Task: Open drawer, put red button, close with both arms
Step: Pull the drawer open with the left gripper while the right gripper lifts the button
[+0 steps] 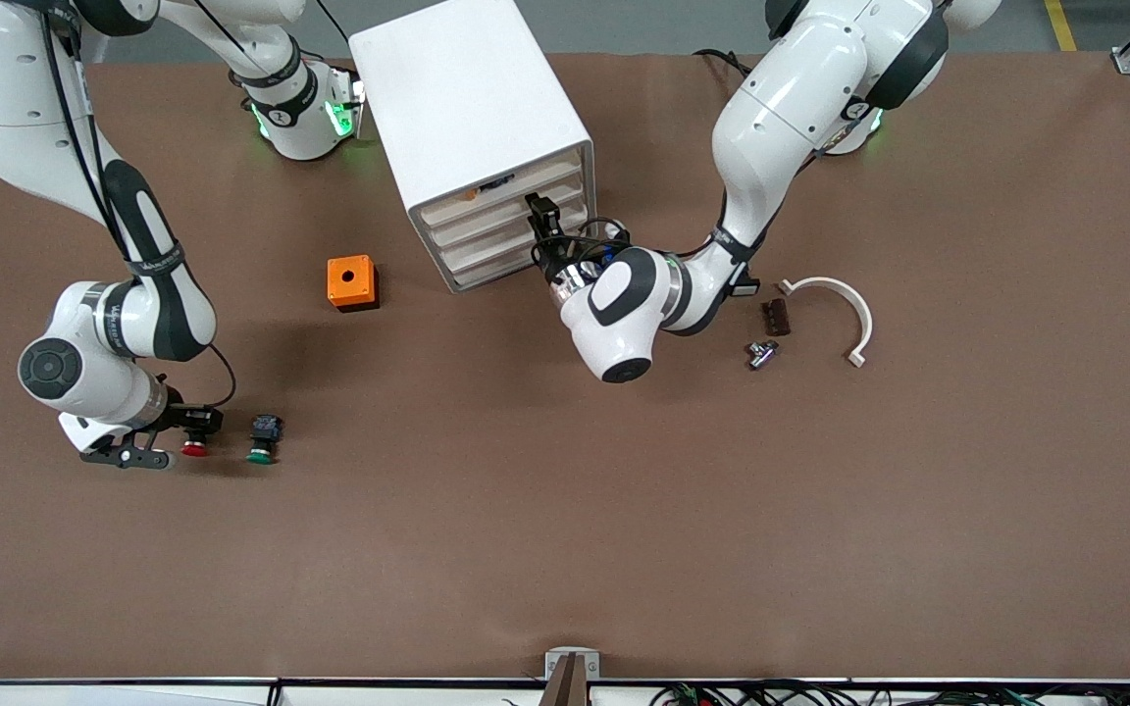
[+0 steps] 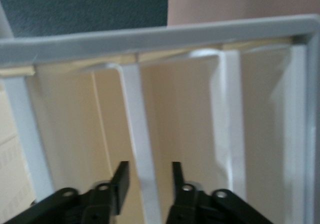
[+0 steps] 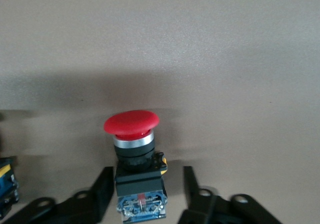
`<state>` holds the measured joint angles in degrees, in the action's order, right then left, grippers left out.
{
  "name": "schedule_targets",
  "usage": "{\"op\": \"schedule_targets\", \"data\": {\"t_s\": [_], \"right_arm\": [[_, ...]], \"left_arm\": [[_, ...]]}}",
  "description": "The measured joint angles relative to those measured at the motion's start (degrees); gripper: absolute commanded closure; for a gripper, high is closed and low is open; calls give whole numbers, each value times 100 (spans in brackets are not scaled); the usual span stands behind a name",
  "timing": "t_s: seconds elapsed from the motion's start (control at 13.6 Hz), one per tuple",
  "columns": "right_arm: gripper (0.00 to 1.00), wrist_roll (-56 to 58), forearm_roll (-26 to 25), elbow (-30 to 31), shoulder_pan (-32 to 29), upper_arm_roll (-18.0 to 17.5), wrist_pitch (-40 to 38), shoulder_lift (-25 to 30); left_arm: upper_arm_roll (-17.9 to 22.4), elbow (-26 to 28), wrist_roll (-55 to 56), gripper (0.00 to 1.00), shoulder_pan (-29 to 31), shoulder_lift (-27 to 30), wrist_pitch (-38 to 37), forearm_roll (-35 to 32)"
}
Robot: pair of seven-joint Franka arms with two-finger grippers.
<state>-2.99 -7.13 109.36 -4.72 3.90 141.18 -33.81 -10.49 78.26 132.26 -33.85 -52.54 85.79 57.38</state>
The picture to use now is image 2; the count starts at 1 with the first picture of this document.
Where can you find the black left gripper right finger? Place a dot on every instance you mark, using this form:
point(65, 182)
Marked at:
point(180, 184)

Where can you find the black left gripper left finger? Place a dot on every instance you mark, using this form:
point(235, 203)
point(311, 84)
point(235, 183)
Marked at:
point(122, 181)

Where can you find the white drawer cabinet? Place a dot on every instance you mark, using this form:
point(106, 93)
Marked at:
point(175, 35)

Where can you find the white plastic drawer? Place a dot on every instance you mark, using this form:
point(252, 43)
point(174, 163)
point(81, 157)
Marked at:
point(140, 134)

